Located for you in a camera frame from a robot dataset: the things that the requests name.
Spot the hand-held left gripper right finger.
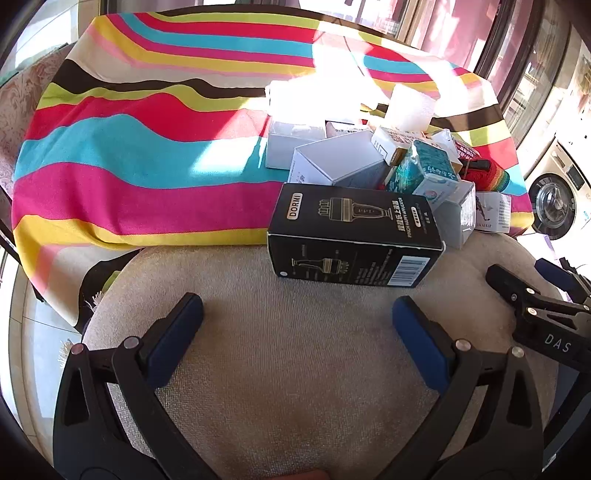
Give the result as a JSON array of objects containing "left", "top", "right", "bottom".
[{"left": 374, "top": 296, "right": 546, "bottom": 480}]

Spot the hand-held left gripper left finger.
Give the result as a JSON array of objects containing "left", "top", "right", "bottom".
[{"left": 52, "top": 292, "right": 218, "bottom": 480}]

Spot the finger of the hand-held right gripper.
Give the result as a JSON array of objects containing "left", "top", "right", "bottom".
[
  {"left": 485, "top": 264, "right": 591, "bottom": 325},
  {"left": 534, "top": 257, "right": 591, "bottom": 303}
]

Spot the black product box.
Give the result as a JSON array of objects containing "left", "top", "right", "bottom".
[{"left": 267, "top": 182, "right": 446, "bottom": 289}]

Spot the white printed small box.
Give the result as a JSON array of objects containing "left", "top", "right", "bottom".
[{"left": 475, "top": 191, "right": 512, "bottom": 234}]

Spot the grey translucent box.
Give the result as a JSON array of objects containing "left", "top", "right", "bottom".
[{"left": 434, "top": 180, "right": 476, "bottom": 250}]

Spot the washing machine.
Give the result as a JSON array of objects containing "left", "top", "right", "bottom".
[{"left": 526, "top": 134, "right": 591, "bottom": 241}]

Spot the teal tissue packet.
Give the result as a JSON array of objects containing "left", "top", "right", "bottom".
[{"left": 385, "top": 140, "right": 461, "bottom": 204}]

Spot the white paper packet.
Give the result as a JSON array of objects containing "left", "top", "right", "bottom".
[{"left": 429, "top": 129, "right": 462, "bottom": 154}]

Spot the white orange packet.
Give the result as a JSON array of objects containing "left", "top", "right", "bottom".
[{"left": 372, "top": 127, "right": 421, "bottom": 165}]

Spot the white foam block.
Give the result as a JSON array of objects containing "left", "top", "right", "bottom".
[{"left": 385, "top": 84, "right": 437, "bottom": 132}]

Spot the white grey carton box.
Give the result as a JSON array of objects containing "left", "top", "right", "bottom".
[{"left": 288, "top": 130, "right": 393, "bottom": 190}]

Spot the colourful striped tablecloth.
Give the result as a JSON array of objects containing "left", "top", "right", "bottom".
[{"left": 11, "top": 11, "right": 536, "bottom": 328}]

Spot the small white red box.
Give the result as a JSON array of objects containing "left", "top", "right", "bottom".
[{"left": 325, "top": 120, "right": 365, "bottom": 138}]

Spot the pink curtain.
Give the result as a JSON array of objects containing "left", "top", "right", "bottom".
[{"left": 418, "top": 0, "right": 509, "bottom": 61}]

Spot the bright white box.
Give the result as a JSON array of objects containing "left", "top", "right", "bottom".
[{"left": 267, "top": 79, "right": 363, "bottom": 127}]

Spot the floral patterned chair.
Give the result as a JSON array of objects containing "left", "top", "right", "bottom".
[{"left": 0, "top": 58, "right": 70, "bottom": 199}]

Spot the rainbow striped strap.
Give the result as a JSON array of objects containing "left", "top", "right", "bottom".
[{"left": 463, "top": 159, "right": 509, "bottom": 191}]

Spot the dark sliding door frame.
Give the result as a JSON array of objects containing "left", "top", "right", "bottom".
[{"left": 473, "top": 0, "right": 578, "bottom": 148}]

